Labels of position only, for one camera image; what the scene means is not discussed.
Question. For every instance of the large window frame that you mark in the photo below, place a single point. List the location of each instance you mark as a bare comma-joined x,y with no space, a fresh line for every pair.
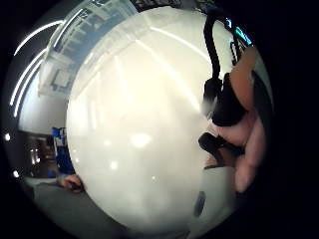
78,43

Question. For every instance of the blue chair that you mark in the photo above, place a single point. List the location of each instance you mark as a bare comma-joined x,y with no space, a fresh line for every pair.
61,151

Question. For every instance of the white rounded object, dark spot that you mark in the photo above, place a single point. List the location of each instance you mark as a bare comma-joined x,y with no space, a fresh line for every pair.
212,199

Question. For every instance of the long ceiling light strip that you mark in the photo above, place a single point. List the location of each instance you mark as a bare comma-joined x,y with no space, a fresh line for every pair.
26,78
36,33

